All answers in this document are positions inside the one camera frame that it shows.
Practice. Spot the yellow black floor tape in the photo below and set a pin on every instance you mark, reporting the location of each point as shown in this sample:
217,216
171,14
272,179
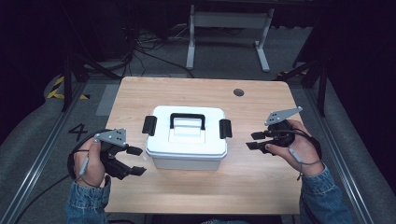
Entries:
56,91

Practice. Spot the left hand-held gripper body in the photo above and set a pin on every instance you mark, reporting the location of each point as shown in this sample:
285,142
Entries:
112,137

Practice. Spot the metal floor rail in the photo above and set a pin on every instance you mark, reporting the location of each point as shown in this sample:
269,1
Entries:
37,155
337,149

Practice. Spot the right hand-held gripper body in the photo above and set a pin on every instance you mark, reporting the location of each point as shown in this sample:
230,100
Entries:
280,137

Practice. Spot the black tripod stand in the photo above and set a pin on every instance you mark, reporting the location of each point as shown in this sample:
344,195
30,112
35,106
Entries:
322,84
67,81

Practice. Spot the white metal desk frame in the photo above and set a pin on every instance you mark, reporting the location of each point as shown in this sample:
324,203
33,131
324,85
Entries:
230,20

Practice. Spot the person's left hand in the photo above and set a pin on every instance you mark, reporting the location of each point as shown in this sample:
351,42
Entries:
91,168

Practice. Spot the person's right hand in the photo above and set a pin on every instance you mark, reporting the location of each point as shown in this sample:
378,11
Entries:
306,149

